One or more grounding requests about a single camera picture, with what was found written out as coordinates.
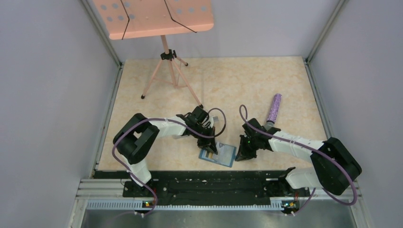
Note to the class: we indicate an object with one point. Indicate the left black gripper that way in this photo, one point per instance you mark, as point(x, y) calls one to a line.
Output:
point(211, 147)

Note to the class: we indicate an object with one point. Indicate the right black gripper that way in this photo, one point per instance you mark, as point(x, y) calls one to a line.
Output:
point(243, 154)

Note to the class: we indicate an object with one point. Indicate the blue card holder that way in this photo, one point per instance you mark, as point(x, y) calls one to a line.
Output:
point(225, 155)

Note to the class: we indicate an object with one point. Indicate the clear plastic box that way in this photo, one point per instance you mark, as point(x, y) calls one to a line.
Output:
point(179, 136)

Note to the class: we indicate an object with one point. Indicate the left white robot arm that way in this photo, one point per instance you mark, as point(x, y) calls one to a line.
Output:
point(137, 136)

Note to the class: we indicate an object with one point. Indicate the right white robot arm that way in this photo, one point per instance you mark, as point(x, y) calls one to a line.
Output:
point(332, 163)

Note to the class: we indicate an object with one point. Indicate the purple glitter cylinder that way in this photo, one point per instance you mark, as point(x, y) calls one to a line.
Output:
point(274, 109)

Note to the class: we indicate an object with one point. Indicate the pink music stand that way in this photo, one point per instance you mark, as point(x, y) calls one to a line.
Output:
point(127, 19)

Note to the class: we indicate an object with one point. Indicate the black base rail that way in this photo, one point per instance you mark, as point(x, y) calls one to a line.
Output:
point(208, 188)

